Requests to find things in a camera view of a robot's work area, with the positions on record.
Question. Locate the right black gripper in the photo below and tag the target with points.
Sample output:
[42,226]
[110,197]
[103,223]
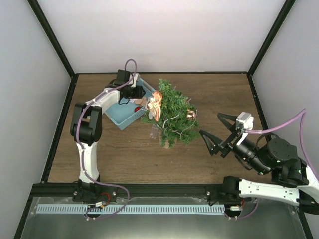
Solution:
[229,143]

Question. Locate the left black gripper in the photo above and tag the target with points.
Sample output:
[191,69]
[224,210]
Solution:
[137,94]

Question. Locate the gingerbread figure ornament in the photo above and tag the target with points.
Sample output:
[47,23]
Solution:
[154,105]

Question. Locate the clear battery box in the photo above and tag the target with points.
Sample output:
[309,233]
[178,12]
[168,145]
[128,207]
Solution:
[154,132]

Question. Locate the small green christmas tree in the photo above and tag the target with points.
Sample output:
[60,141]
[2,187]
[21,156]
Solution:
[173,124]

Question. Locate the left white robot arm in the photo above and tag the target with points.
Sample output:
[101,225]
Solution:
[87,120]

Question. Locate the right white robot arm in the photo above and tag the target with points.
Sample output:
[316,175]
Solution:
[292,179]

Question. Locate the brown heart ornament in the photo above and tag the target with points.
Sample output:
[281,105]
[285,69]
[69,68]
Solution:
[142,101]

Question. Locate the blue plastic basket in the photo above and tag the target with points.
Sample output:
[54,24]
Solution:
[122,112]

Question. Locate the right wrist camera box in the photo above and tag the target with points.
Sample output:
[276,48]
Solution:
[243,122]

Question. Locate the black aluminium front rail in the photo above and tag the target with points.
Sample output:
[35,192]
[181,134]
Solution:
[91,193]

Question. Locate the black frame post left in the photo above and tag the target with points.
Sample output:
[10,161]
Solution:
[42,19]

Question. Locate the black frame post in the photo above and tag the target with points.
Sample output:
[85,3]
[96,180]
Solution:
[282,15]
[42,19]

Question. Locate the light blue cable duct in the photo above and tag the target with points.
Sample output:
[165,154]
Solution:
[132,209]

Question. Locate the black frame post right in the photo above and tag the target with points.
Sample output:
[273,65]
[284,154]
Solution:
[282,15]

